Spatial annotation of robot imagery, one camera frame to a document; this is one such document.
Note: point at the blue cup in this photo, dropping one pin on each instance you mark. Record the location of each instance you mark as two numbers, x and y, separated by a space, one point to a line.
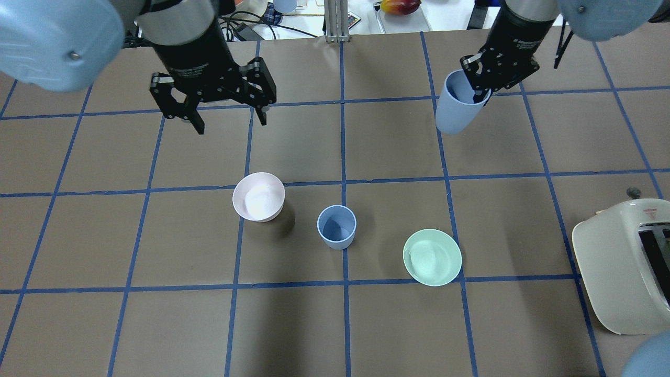
455 110
337 226
285 6

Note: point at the cream white toaster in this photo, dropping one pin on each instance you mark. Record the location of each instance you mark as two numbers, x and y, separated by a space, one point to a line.
622 253

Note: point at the blue cup on rack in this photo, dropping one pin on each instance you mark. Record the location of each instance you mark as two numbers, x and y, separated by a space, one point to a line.
285 6

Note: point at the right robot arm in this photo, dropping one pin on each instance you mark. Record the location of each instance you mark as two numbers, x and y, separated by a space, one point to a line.
588 20

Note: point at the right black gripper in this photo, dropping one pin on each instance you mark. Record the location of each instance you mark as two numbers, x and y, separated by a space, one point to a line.
518 35

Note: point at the small remote control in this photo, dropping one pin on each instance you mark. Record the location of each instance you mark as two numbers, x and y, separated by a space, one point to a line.
353 19

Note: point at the mint green bowl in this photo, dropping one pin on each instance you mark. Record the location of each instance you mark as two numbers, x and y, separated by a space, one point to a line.
432 257

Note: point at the pink bowl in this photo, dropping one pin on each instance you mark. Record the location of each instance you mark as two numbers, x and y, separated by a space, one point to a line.
259 197

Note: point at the white metal tray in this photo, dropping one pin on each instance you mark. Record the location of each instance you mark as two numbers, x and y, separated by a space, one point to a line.
399 24

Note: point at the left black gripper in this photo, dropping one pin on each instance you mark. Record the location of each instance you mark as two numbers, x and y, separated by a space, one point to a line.
194 58

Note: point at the aluminium frame post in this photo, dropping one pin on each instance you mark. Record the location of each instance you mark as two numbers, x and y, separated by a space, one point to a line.
336 21

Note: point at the red yellow mango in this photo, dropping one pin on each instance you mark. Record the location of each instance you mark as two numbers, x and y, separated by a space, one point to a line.
400 7

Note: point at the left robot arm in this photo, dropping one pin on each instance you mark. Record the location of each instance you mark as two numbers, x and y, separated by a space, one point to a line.
62 46

